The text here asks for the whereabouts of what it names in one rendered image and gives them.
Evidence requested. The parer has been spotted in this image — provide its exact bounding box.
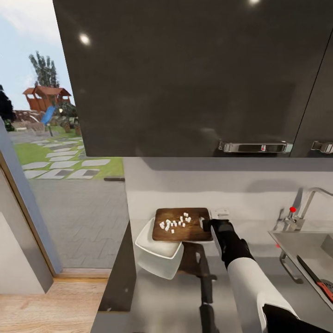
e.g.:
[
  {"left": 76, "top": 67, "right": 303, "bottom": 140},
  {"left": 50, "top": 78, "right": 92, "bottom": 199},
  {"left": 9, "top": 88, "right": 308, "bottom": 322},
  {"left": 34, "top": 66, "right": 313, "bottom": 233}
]
[{"left": 298, "top": 256, "right": 333, "bottom": 303}]

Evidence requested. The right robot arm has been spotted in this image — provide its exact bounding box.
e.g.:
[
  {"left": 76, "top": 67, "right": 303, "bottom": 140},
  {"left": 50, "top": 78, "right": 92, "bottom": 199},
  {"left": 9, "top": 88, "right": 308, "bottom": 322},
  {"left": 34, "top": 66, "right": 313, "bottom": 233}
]
[{"left": 202, "top": 209, "right": 329, "bottom": 333}]

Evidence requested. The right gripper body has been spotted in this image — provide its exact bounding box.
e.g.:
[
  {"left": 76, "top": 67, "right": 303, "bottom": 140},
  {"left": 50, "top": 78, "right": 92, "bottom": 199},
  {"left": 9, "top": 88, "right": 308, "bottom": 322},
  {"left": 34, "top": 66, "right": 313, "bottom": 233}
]
[{"left": 202, "top": 219, "right": 215, "bottom": 232}]

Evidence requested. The cutting board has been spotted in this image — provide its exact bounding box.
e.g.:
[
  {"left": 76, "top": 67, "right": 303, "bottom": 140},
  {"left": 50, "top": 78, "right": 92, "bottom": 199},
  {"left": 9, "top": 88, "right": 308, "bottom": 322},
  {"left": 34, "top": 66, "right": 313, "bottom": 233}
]
[{"left": 152, "top": 208, "right": 213, "bottom": 241}]

